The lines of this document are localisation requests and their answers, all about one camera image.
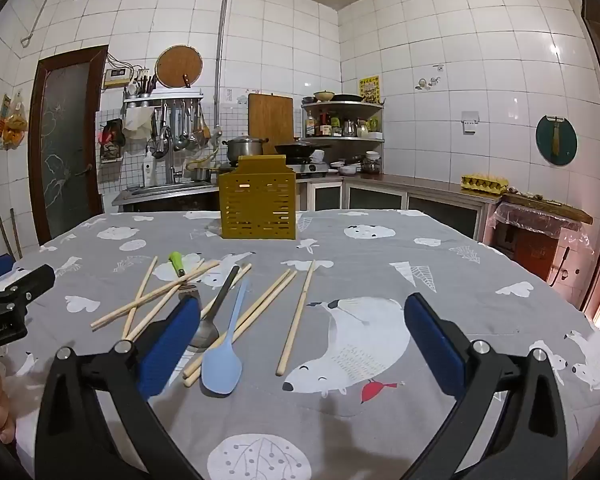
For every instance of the steel sink faucet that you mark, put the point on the steel sink faucet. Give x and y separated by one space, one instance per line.
170 160

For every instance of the metal spoon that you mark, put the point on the metal spoon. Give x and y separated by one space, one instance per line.
205 335

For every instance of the white wall socket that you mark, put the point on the white wall socket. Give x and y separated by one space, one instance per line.
471 122

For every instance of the red and black hanging bag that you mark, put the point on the red and black hanging bag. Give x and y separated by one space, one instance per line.
112 135

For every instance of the steel sink counter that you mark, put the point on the steel sink counter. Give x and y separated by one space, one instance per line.
165 192

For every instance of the yellow wall poster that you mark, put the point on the yellow wall poster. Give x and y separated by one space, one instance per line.
369 89

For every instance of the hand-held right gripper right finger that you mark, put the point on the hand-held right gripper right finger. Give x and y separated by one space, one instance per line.
435 345

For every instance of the white detergent bottle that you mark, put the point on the white detergent bottle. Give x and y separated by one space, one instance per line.
150 172

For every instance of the plastic-covered stand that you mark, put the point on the plastic-covered stand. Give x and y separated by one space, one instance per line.
530 245

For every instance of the white bowl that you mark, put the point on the white bowl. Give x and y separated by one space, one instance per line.
348 171

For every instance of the grey wall pipe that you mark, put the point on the grey wall pipe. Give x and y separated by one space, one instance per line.
221 60

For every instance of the round green wall board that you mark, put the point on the round green wall board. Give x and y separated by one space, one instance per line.
545 140

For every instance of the small steel pot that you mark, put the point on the small steel pot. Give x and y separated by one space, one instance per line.
201 174

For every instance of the white wall control box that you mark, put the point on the white wall control box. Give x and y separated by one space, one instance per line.
117 77

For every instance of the yellow perforated utensil holder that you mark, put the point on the yellow perforated utensil holder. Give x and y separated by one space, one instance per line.
257 200

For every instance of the rectangular wooden cutting board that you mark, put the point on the rectangular wooden cutting board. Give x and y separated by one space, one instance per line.
270 120

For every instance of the leaning wooden sticks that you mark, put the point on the leaning wooden sticks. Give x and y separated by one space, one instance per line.
15 240

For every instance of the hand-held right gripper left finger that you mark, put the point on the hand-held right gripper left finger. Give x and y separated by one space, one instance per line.
172 345

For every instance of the kitchen counter cabinet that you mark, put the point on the kitchen counter cabinet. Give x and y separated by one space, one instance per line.
380 195

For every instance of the steel pot with lid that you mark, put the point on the steel pot with lid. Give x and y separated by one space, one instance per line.
245 149

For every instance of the grey polar bear tablecloth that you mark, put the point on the grey polar bear tablecloth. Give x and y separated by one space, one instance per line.
360 260

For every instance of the metal corner shelf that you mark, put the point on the metal corner shelf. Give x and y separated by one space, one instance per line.
340 138

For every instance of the black wok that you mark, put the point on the black wok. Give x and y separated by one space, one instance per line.
300 150

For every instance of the white hanging cloth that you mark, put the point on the white hanging cloth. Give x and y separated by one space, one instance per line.
137 124

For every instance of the round wooden board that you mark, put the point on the round wooden board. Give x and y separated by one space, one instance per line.
177 66

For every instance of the yellow egg tray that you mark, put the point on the yellow egg tray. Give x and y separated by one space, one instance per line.
484 184

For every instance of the steel gas stove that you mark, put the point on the steel gas stove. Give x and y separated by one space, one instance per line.
307 166

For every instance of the wall utensil rack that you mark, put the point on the wall utensil rack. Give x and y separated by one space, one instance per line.
162 96

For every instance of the hanging plastic bags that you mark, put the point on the hanging plastic bags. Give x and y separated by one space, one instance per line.
12 122

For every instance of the light blue silicone spoon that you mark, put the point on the light blue silicone spoon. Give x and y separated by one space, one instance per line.
221 370

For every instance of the glass jar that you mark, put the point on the glass jar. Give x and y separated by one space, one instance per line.
371 164

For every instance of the long wooden board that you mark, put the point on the long wooden board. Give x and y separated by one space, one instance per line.
545 206

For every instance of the brown frosted glass door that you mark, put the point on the brown frosted glass door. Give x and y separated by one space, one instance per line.
67 125

